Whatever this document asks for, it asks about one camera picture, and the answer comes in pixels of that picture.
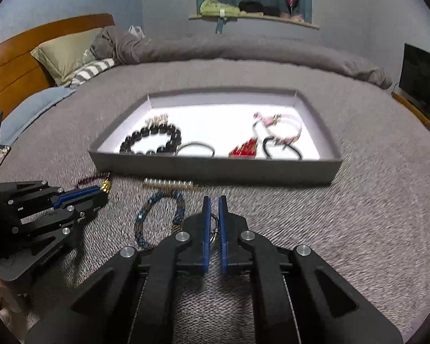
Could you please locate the olive green pillow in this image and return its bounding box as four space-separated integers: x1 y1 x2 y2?
30 28 106 87

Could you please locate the red gold pendant ornament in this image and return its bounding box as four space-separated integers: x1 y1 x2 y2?
228 138 259 159

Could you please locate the light blue bed sheet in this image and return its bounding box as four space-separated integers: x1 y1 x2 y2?
0 86 77 147

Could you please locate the thin black bracelet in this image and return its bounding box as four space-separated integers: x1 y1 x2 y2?
175 142 216 158

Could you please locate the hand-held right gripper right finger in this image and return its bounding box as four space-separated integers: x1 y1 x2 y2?
218 195 404 344

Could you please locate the pink cord bracelet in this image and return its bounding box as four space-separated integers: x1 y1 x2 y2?
253 112 303 147

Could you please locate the wooden bed headboard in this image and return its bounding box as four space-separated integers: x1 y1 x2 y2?
0 13 115 119

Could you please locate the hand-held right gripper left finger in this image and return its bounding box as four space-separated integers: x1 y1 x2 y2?
23 195 213 344

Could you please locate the grey shallow cardboard box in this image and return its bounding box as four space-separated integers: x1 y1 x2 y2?
88 87 343 186

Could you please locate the grey white striped pillow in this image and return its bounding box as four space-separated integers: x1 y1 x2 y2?
69 57 117 88

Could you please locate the black cloth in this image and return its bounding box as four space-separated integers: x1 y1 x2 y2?
238 0 282 17

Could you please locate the wooden window sill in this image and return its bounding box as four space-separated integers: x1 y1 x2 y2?
189 13 319 30

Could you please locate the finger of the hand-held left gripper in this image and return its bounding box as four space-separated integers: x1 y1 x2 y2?
0 180 101 220
12 190 109 236

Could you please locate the blue bead bracelet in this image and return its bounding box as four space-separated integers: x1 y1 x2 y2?
134 191 223 249

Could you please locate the pearl hair clip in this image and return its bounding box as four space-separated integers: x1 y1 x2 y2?
142 177 200 190

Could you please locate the black television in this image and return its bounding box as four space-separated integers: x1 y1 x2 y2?
398 43 430 119

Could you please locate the blue hanging strap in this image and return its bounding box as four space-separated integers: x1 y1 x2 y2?
215 7 226 34

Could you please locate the gold bead bracelet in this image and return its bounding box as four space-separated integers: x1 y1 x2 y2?
145 114 170 126

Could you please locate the dark wooden bead bracelet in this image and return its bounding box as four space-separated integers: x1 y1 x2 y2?
119 122 183 157

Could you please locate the dark red bead bracelet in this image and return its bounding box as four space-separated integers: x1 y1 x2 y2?
75 173 112 193

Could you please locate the thick black cord bracelet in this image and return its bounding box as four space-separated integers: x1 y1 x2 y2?
263 137 303 161

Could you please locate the wooden television stand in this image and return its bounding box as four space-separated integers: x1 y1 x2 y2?
391 91 430 137

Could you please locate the light green cloth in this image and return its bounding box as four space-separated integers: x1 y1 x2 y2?
200 0 241 18

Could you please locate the grey duvet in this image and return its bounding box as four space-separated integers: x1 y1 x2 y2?
90 27 393 90

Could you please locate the phone with grid case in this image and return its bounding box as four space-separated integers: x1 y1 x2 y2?
0 144 12 173

